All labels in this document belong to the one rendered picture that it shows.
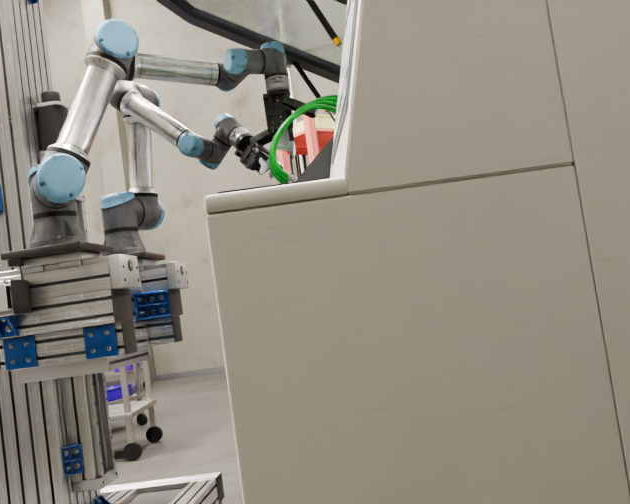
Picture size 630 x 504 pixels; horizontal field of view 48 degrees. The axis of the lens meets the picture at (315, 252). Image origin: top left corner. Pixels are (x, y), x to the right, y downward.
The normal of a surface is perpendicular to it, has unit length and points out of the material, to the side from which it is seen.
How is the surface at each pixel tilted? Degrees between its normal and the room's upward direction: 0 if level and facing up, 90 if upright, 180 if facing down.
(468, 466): 90
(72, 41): 90
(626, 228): 90
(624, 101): 90
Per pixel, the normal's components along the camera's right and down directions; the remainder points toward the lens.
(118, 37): 0.49, -0.25
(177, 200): -0.10, -0.05
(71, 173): 0.41, 0.00
